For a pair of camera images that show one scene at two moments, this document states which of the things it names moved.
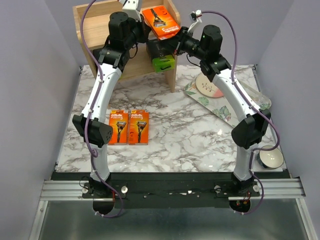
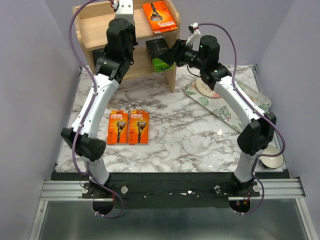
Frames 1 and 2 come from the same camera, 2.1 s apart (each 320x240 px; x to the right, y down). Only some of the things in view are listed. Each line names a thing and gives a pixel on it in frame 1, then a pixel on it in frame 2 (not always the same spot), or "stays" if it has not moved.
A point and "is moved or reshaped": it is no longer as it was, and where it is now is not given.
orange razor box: x=163 y=23 is moved or reshaped
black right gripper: x=180 y=39 to x=176 y=55
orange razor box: x=118 y=119 stays
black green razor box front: x=97 y=53 stays
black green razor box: x=161 y=52 stays
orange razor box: x=139 y=127 stays
